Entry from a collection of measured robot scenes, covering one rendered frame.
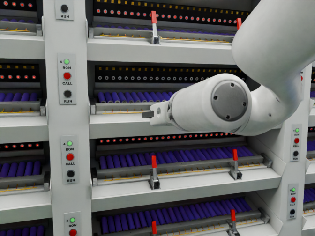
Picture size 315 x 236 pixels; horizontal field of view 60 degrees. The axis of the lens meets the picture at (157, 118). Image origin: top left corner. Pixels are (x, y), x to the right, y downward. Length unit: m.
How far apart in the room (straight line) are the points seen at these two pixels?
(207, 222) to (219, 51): 0.55
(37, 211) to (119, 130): 0.29
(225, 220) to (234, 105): 0.65
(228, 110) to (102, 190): 0.48
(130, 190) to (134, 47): 0.39
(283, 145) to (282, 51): 0.68
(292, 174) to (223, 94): 0.66
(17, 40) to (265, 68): 0.55
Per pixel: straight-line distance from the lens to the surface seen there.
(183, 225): 0.94
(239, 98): 0.41
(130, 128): 0.73
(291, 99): 0.40
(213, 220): 0.98
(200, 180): 0.86
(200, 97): 0.40
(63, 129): 0.71
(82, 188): 0.75
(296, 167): 1.02
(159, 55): 0.75
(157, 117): 0.57
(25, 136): 0.73
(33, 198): 0.79
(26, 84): 0.88
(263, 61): 0.32
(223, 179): 0.89
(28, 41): 0.72
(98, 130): 0.72
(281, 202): 1.02
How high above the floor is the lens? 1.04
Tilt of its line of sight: 7 degrees down
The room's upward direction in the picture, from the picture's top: straight up
